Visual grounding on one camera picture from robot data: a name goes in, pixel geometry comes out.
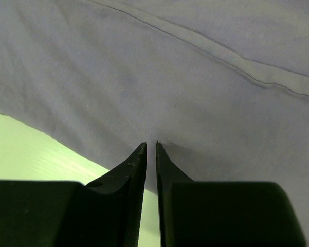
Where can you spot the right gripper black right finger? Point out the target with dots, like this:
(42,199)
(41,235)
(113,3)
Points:
(222,213)

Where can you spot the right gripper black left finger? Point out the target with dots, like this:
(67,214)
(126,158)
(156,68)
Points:
(104,212)

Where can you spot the purple polo shirt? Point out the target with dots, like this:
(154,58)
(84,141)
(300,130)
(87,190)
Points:
(223,84)

